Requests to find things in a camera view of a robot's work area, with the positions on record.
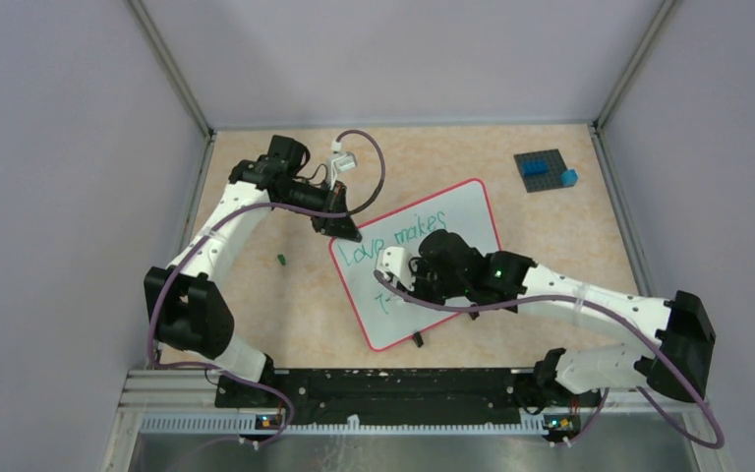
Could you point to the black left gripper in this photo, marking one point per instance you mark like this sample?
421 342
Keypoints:
340 227

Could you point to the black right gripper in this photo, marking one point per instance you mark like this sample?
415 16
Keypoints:
421 265

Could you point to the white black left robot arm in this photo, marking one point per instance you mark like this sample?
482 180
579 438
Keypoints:
185 307

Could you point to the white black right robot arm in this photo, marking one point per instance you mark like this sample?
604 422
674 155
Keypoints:
665 344

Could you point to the dark blue lego brick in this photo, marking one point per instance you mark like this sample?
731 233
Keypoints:
535 168

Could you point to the grey lego baseplate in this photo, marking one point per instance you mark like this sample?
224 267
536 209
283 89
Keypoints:
550 181

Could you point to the light blue lego brick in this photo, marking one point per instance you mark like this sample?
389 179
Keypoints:
569 178

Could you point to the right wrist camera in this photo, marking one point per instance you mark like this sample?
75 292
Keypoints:
393 266

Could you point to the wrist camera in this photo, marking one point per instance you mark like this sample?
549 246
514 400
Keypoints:
338 163
393 266

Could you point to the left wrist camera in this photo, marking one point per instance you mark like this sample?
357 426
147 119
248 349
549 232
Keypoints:
338 163

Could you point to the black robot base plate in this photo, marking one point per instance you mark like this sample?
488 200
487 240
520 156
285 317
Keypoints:
402 397

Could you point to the white toothed cable duct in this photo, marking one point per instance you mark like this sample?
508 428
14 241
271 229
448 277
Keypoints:
246 424

